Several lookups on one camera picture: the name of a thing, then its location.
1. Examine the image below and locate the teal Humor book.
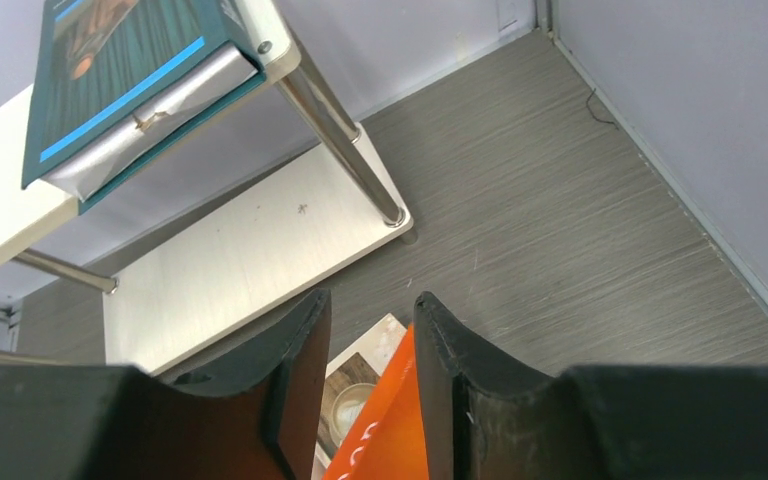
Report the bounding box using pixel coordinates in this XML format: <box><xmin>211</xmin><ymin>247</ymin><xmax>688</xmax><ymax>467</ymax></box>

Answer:
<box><xmin>21</xmin><ymin>0</ymin><xmax>266</xmax><ymax>209</ymax></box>

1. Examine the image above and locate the orange book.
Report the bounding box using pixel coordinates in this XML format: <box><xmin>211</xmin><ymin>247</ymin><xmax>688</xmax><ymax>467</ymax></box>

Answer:
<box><xmin>324</xmin><ymin>326</ymin><xmax>430</xmax><ymax>480</ymax></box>

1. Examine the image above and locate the white coffee cover book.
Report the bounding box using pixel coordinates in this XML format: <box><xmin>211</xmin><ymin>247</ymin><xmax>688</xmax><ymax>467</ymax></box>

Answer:
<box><xmin>311</xmin><ymin>314</ymin><xmax>406</xmax><ymax>479</ymax></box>

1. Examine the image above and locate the white two-tier shelf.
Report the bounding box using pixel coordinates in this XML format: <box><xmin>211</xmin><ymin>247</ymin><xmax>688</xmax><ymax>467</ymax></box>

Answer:
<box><xmin>0</xmin><ymin>1</ymin><xmax>415</xmax><ymax>374</ymax></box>

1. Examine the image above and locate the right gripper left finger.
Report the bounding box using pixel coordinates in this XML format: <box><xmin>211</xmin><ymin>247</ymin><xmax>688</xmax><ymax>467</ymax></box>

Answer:
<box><xmin>0</xmin><ymin>289</ymin><xmax>331</xmax><ymax>479</ymax></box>

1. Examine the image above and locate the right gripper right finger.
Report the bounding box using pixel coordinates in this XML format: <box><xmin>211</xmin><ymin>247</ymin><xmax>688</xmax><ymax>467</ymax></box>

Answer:
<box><xmin>413</xmin><ymin>292</ymin><xmax>768</xmax><ymax>479</ymax></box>

